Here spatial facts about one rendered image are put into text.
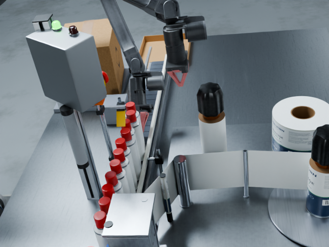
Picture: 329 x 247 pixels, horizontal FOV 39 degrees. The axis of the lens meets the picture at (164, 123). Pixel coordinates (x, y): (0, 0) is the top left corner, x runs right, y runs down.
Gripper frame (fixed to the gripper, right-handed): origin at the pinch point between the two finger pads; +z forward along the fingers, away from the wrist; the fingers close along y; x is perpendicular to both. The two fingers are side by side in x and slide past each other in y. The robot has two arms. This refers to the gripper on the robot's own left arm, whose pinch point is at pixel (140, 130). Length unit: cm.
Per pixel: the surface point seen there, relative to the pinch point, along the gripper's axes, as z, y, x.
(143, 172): 15.1, 3.1, -13.9
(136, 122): -1.9, 1.8, -14.1
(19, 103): -41, -144, 190
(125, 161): 11.0, 1.2, -29.9
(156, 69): -31, -1, 48
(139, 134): 2.1, 2.2, -11.5
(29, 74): -72, -152, 227
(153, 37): -55, -7, 80
